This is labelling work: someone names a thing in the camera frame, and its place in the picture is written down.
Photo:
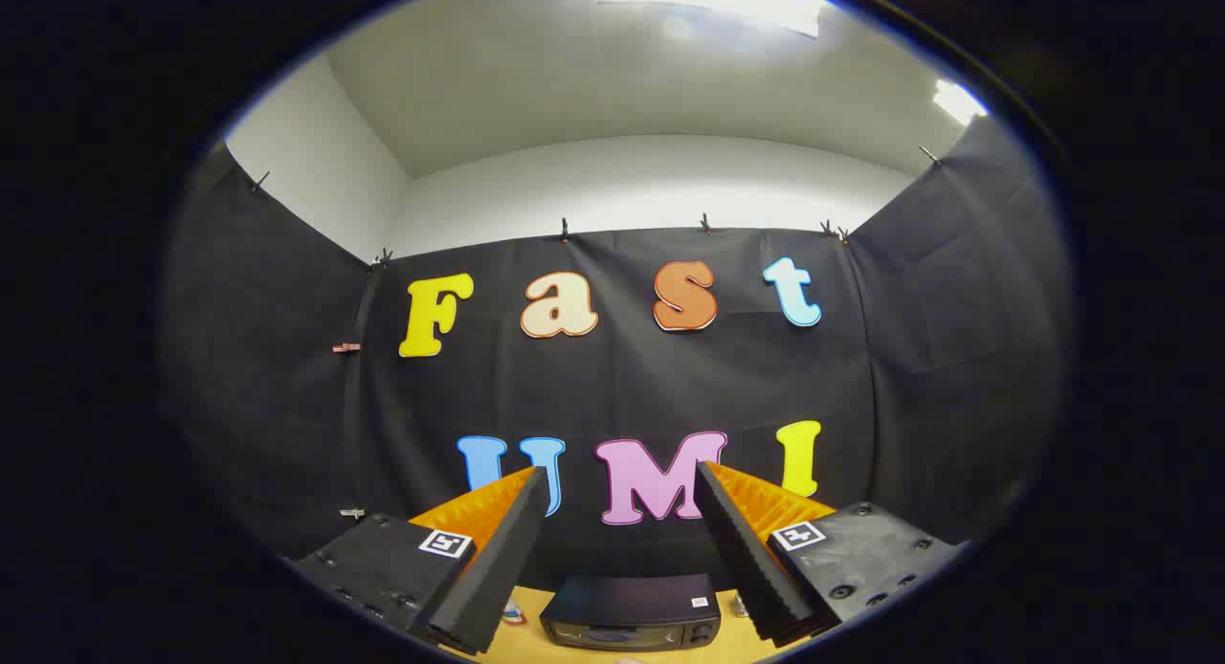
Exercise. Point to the toaster oven glass door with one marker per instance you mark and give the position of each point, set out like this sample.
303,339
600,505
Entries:
612,635

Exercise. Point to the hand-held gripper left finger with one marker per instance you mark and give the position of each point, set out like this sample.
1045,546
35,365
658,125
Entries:
498,568

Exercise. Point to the clear plastic water bottle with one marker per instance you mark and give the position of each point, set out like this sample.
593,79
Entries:
514,611

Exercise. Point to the black backdrop cloth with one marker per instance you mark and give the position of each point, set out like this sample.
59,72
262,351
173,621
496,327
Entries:
622,387

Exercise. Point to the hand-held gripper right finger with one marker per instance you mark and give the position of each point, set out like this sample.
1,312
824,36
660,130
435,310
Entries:
742,559

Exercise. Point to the row of black clips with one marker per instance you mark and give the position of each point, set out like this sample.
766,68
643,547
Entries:
565,230

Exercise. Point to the black toaster oven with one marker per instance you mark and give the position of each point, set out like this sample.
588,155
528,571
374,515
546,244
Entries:
632,597

